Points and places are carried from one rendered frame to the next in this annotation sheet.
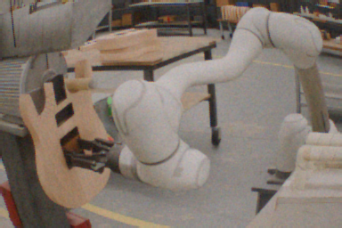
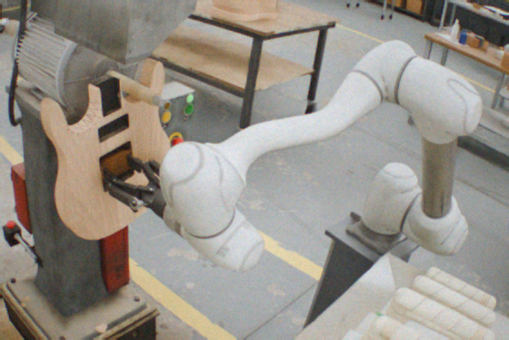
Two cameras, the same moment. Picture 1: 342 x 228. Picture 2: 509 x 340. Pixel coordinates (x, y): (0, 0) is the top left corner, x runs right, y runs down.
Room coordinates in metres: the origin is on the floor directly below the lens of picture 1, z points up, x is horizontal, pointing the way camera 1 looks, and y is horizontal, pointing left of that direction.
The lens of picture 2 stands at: (0.35, -0.05, 1.71)
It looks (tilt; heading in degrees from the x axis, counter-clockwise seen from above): 30 degrees down; 1
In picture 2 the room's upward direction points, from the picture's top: 10 degrees clockwise
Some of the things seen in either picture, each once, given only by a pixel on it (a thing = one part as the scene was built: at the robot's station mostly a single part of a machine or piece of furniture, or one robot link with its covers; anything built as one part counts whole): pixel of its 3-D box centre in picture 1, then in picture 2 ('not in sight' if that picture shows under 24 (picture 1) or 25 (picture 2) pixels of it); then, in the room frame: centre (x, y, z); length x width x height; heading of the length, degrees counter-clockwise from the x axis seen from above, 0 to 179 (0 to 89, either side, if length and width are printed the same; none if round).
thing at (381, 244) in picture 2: (287, 170); (375, 225); (1.84, -0.47, 0.73); 0.22 x 0.18 x 0.06; 49
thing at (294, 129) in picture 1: (294, 141); (393, 196); (1.82, -0.49, 0.87); 0.18 x 0.16 x 0.22; 50
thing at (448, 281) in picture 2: not in sight; (461, 288); (1.17, -0.54, 1.04); 0.20 x 0.03 x 0.03; 59
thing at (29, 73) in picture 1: (23, 83); (71, 55); (1.62, 0.54, 1.25); 0.41 x 0.27 x 0.26; 56
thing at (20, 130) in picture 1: (18, 118); (57, 94); (1.65, 0.60, 1.11); 0.36 x 0.24 x 0.04; 56
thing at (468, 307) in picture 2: not in sight; (454, 300); (1.03, -0.46, 1.12); 0.20 x 0.03 x 0.03; 59
